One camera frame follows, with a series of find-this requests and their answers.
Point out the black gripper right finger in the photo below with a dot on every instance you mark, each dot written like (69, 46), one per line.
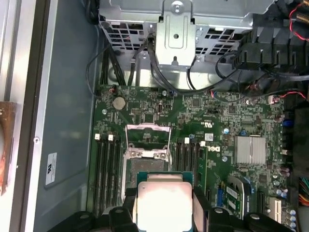
(218, 220)

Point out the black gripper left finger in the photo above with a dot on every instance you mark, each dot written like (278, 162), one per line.
(118, 217)

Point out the silver green CPU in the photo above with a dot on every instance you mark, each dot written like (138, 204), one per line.
(164, 200)

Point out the metal socket cover frame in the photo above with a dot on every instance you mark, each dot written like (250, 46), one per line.
(148, 127)

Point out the black expansion slot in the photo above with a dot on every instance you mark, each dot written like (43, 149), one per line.
(260, 203)

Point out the black RAM slot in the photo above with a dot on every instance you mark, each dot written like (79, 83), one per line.
(179, 157)
(98, 169)
(104, 169)
(117, 169)
(193, 159)
(111, 169)
(186, 159)

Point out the white expansion slot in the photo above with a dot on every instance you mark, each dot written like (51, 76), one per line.
(275, 210)

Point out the CPU socket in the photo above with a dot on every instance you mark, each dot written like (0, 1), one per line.
(149, 165)

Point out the blue pin header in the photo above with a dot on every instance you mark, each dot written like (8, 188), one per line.
(220, 195)

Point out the black graphics card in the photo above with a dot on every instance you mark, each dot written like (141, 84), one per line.
(241, 191)

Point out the silver finned heatsink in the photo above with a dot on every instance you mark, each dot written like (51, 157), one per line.
(249, 149)

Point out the white case sticker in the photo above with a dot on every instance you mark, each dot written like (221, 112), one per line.
(50, 169)

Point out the green motherboard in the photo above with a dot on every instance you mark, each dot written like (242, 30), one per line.
(193, 116)

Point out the silver coin cell battery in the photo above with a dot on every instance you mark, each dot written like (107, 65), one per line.
(119, 103)

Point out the internal USB port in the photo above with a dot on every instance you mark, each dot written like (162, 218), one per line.
(159, 108)

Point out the blue SATA port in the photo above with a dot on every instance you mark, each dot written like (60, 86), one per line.
(287, 123)

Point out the black silver PC case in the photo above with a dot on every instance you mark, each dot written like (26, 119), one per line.
(70, 96)

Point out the white plug connector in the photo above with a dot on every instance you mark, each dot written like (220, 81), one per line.
(274, 99)

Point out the silver metal drive cage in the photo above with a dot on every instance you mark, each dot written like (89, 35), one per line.
(176, 48)

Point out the black plastic bracket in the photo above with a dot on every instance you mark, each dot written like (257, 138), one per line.
(265, 48)

